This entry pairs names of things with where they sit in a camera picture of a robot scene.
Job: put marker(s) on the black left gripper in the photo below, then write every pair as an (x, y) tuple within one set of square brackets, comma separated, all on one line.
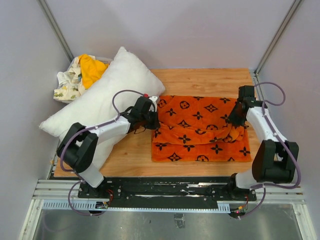
[(156, 124)]

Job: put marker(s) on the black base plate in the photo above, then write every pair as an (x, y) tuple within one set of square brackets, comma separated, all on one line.
[(191, 193)]

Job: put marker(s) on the white printed cloth in basket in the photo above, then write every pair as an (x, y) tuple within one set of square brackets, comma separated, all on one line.
[(70, 86)]

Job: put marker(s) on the white pillow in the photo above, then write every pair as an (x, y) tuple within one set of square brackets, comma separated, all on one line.
[(119, 87)]

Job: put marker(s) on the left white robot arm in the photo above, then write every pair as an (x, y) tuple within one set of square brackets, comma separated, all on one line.
[(78, 147)]

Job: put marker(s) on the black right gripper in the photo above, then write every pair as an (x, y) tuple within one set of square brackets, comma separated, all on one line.
[(234, 121)]

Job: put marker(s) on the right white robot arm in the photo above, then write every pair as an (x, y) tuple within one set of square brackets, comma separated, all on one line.
[(275, 163)]

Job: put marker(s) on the aluminium rail frame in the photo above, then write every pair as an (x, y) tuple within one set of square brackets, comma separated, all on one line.
[(61, 194)]

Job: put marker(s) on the orange flower-pattern pillowcase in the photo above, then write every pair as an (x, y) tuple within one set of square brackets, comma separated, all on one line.
[(197, 129)]

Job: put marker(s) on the white plastic basket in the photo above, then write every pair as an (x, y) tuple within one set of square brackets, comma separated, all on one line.
[(103, 59)]

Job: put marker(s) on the yellow cloth in basket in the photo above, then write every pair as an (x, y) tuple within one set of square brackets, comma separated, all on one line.
[(91, 70)]

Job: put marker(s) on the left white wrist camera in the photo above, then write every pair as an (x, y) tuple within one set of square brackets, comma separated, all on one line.
[(155, 100)]

